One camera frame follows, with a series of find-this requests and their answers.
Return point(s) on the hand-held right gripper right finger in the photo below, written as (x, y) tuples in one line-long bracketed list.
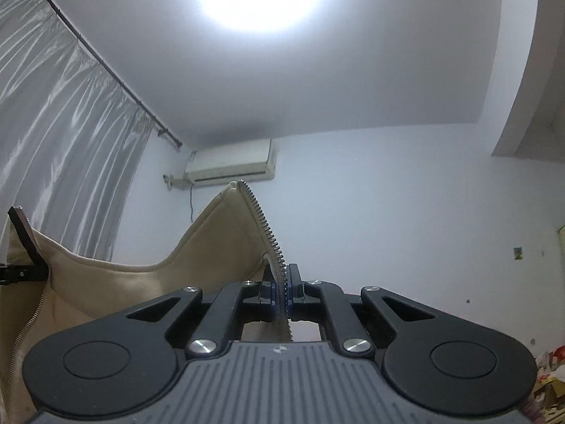
[(294, 288)]

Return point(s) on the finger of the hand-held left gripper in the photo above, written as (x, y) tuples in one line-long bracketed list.
[(17, 274)]

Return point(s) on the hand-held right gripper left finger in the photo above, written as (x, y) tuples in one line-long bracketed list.
[(265, 294)]

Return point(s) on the beige zip jacket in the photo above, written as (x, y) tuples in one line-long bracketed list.
[(132, 287)]

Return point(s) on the grey sheer curtain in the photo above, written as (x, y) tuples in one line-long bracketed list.
[(66, 141)]

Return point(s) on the dark curtain rod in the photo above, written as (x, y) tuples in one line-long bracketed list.
[(168, 133)]

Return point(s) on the pile of household clutter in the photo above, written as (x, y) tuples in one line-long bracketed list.
[(549, 384)]

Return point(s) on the white wall air conditioner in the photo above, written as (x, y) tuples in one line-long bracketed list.
[(229, 159)]

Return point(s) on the small wall sticker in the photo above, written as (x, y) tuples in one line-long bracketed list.
[(518, 253)]

